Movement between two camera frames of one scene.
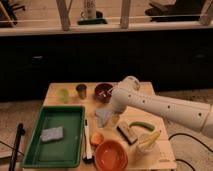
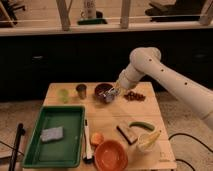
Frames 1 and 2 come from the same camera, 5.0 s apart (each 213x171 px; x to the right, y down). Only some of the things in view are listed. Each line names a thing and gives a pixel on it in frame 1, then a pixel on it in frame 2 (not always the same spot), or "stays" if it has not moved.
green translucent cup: (63, 95) stays
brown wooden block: (127, 133) stays
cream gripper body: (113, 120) to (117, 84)
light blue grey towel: (102, 115) to (109, 97)
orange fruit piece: (96, 139) stays
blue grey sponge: (49, 134) stays
